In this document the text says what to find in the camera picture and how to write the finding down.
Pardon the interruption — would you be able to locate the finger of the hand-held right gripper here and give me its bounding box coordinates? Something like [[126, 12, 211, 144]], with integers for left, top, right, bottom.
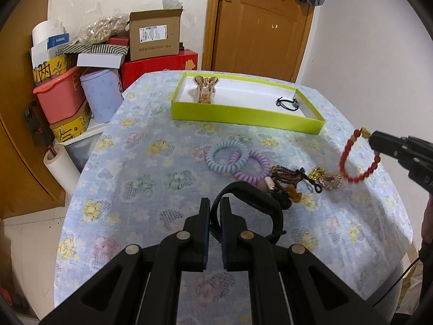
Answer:
[[370, 130, 433, 164], [371, 142, 433, 193]]

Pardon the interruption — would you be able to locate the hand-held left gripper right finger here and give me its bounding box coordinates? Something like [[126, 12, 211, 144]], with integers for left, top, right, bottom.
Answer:
[[221, 197, 389, 325]]

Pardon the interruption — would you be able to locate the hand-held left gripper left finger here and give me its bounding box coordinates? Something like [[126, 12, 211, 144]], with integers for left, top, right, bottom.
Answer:
[[39, 198, 211, 325]]

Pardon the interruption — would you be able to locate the red bead bracelet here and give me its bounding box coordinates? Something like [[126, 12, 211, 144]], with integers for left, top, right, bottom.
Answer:
[[339, 127, 382, 183]]

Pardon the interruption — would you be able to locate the black hair band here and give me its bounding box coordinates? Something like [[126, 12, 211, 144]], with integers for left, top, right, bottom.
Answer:
[[210, 182, 285, 244]]

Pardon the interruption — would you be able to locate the blue spiral hair tie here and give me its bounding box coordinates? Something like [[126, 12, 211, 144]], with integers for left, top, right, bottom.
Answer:
[[205, 139, 249, 173]]

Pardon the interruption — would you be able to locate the purple spiral hair tie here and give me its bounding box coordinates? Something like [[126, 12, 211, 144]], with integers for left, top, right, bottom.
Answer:
[[229, 149, 271, 182]]

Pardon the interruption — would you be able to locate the amber bead bracelet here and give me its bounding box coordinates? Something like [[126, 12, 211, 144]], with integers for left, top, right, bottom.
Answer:
[[284, 186, 302, 206]]

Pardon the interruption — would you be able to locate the gold bead cluster hair tie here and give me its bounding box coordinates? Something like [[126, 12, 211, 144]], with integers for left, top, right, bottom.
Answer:
[[306, 167, 327, 194]]

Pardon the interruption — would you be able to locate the dark braided hair tie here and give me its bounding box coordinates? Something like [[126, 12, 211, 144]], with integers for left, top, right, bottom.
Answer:
[[271, 165, 307, 191]]

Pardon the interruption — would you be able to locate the green cardboard tray box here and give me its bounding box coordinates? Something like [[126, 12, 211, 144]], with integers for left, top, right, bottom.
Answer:
[[171, 72, 327, 135]]

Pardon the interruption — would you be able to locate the small pink white hair accessory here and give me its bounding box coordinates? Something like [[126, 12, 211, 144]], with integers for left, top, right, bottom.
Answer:
[[259, 175, 275, 193]]

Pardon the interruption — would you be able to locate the translucent brown hair claw clip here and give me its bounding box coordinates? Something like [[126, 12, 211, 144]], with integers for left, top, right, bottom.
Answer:
[[193, 75, 220, 105]]

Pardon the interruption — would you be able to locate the clear storage box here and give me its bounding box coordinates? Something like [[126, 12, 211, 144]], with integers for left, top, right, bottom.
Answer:
[[63, 122, 109, 173]]

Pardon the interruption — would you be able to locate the white paper roll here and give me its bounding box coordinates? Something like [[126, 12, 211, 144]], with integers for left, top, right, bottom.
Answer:
[[43, 144, 82, 195]]

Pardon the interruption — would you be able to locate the lavender cylinder container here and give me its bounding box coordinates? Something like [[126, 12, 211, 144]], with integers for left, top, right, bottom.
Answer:
[[79, 69, 125, 123]]

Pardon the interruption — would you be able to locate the yellow printed box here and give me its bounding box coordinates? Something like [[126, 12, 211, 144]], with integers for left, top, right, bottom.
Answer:
[[32, 55, 78, 87], [50, 103, 92, 143]]

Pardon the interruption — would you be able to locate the large red gift box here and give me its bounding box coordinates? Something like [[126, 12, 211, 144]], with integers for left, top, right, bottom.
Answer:
[[120, 49, 199, 92]]

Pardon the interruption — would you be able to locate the wooden door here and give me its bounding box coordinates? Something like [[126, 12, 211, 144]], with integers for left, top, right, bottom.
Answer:
[[203, 0, 317, 82]]

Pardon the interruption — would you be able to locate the open cardboard box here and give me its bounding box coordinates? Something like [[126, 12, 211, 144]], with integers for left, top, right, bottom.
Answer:
[[127, 7, 185, 62]]

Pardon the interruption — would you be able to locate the pink plastic bin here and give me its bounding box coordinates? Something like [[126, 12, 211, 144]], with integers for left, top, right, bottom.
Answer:
[[33, 66, 87, 125]]

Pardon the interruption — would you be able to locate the black hanging object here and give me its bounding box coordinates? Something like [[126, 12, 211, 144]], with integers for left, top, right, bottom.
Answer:
[[24, 101, 55, 148]]

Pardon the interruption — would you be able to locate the white flat box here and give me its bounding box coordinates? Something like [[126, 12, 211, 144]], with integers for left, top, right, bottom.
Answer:
[[77, 53, 125, 68]]

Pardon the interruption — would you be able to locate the green striped box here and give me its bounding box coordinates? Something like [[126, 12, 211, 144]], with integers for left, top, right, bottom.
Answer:
[[63, 43, 130, 56]]

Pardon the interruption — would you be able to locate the bag of golden pieces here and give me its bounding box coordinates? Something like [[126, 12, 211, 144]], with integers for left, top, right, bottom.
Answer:
[[69, 15, 131, 46]]

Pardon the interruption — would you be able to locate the blue white carton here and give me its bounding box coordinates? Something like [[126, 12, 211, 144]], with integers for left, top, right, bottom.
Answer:
[[47, 33, 70, 61]]

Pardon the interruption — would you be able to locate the wooden wardrobe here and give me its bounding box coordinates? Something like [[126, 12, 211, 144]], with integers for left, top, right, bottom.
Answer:
[[0, 7, 65, 220]]

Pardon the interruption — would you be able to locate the large white rolled sheet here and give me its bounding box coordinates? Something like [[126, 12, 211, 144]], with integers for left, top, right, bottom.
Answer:
[[31, 20, 68, 72]]

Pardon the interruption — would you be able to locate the black hair tie green bead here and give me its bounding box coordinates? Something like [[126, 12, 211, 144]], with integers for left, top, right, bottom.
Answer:
[[275, 97, 301, 112]]

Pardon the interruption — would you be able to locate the black cable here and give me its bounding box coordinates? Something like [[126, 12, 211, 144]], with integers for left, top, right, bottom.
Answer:
[[369, 259, 423, 307]]

